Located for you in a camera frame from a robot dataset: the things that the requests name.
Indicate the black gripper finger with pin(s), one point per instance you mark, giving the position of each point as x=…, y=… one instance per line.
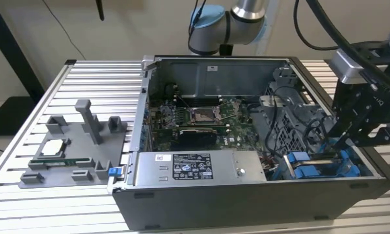
x=356, y=135
x=340, y=129

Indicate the hard disk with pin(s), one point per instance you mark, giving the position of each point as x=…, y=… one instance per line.
x=325, y=165

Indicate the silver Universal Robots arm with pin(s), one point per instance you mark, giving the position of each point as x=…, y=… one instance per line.
x=247, y=14

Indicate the metal disk bay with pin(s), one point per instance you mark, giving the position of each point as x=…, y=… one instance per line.
x=290, y=117

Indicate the green Dell motherboard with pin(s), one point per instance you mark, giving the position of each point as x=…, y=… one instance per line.
x=238, y=139

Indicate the locking lever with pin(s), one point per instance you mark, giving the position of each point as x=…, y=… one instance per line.
x=232, y=111

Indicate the CPU socket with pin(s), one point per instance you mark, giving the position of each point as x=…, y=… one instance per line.
x=204, y=114

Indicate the black graphics card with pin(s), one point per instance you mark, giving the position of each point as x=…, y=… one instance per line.
x=199, y=137

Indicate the black RAM sticks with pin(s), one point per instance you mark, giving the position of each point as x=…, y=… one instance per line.
x=199, y=99

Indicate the silver power supply unit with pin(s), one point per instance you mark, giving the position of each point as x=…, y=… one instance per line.
x=202, y=168

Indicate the black open PC case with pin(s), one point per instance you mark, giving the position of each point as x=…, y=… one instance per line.
x=215, y=207

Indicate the blue case latch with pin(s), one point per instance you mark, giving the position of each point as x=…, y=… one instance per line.
x=114, y=171

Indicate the grey parts rack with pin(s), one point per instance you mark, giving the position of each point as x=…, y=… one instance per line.
x=94, y=146

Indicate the green RAM stick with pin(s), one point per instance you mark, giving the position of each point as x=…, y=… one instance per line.
x=62, y=161

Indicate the CPU with bright lid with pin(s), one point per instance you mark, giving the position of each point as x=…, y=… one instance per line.
x=54, y=148

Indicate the black box on floor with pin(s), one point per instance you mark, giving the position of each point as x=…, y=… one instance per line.
x=10, y=117

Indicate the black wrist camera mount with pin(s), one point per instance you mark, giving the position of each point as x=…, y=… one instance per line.
x=387, y=137

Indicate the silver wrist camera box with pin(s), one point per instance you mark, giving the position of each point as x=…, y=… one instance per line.
x=348, y=65

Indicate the black upright post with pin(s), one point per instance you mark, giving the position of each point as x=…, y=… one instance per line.
x=10, y=36

